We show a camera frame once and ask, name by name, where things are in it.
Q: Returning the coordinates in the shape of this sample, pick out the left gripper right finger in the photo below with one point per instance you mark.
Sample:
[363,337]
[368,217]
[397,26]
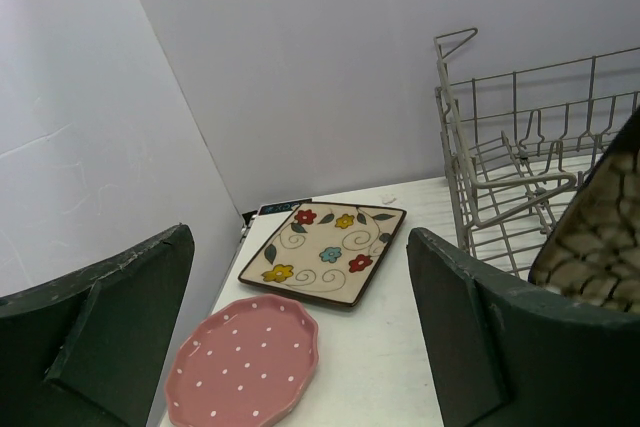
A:
[503,352]

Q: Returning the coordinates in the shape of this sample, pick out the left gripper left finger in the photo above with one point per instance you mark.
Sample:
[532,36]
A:
[88,348]

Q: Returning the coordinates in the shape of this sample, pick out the black floral square plate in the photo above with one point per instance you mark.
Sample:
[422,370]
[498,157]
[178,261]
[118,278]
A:
[592,254]

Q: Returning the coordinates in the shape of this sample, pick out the pink dotted round plate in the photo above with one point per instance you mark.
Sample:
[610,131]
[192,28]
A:
[248,364]

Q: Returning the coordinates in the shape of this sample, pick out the cream square flower plate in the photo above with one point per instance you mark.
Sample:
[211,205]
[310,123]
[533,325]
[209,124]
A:
[325,252]

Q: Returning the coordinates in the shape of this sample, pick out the grey wire dish rack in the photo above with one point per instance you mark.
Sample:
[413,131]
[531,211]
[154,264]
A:
[517,145]

